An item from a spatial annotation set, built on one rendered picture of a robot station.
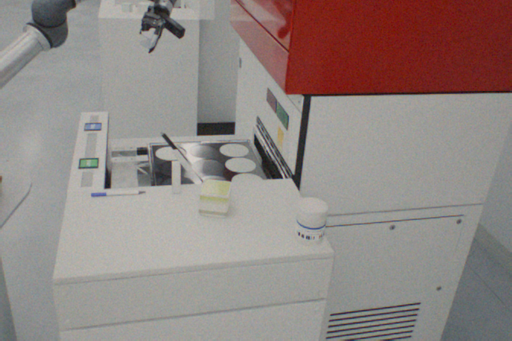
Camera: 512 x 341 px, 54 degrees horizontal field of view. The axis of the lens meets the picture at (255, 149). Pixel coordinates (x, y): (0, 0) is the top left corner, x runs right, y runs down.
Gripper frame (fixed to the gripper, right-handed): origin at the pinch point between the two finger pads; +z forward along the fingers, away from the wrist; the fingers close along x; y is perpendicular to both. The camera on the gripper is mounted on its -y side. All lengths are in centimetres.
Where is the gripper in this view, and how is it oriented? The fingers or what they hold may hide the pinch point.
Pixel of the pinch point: (152, 49)
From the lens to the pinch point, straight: 192.6
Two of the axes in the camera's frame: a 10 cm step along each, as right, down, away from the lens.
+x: 3.1, -5.3, -7.9
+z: -1.5, 7.9, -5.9
